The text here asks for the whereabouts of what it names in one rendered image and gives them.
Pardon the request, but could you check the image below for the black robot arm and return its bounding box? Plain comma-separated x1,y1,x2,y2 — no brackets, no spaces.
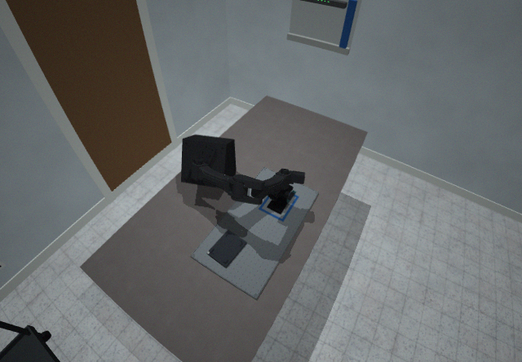
189,144,305,205

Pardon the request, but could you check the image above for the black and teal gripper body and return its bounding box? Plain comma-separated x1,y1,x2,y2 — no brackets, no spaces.
280,185,294,200

